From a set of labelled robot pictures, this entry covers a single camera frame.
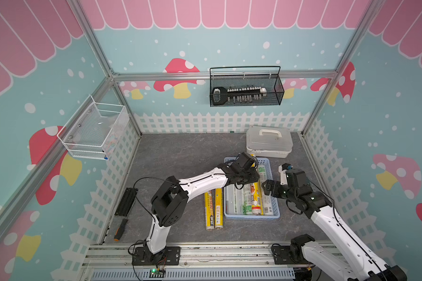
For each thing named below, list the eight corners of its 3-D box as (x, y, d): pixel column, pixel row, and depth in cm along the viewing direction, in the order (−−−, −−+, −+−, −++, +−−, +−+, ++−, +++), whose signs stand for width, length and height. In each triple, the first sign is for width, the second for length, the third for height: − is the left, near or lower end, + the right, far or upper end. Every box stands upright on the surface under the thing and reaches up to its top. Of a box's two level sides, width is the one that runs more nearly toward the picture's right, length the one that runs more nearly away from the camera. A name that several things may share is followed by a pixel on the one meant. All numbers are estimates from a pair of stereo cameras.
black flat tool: (117, 215, 88) (114, 213, 86) (128, 189, 97) (126, 187, 95) (128, 216, 88) (126, 214, 85) (138, 190, 97) (136, 188, 94)
